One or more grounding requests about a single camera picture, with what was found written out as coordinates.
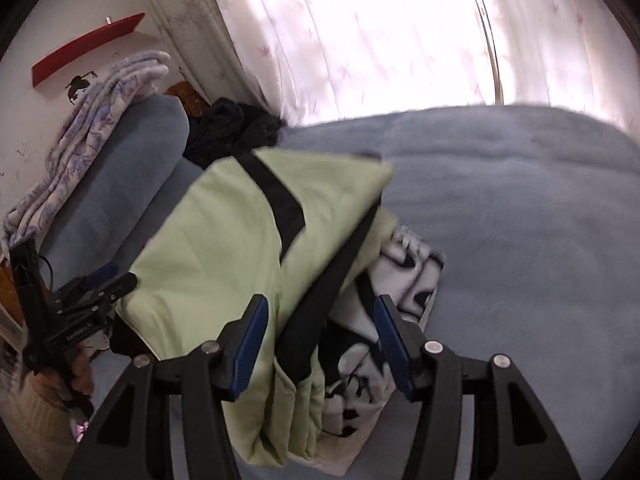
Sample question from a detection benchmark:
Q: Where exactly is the black cartoon wall sticker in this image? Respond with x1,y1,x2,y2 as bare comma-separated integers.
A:
66,71,96,103

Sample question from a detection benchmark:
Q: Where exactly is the white floral curtain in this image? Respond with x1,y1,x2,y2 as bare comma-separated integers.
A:
135,0,631,131

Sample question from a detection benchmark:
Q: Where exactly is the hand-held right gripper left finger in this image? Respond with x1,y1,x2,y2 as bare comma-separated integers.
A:
62,294,271,480

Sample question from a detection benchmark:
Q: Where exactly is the red wall shelf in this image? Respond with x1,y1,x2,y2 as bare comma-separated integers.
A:
31,12,147,88

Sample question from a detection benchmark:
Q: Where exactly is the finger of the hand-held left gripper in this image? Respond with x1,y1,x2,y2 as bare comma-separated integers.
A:
57,272,138,317
52,261,121,303

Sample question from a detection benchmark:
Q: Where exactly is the blue fleece bed blanket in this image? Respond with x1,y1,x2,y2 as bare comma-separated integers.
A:
87,104,640,480

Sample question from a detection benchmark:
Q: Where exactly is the blue-grey pillow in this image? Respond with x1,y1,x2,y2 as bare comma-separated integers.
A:
115,157,206,261
37,95,190,281

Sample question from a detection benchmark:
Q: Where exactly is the black knitted cloth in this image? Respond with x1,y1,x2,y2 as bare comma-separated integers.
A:
184,99,283,171

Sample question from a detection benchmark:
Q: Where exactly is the wooden bed headboard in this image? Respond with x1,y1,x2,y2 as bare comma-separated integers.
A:
165,81,208,118

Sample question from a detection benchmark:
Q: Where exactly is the black and white printed garment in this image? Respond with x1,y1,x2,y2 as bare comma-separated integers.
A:
320,225,447,476

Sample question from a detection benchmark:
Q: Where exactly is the green and black hooded jacket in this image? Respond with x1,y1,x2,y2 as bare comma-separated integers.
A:
110,147,401,468

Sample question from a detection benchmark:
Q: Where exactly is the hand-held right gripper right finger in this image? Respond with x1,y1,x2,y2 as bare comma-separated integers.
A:
372,294,583,480

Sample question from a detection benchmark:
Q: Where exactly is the purple patterned white blanket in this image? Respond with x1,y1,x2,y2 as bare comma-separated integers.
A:
2,50,171,256

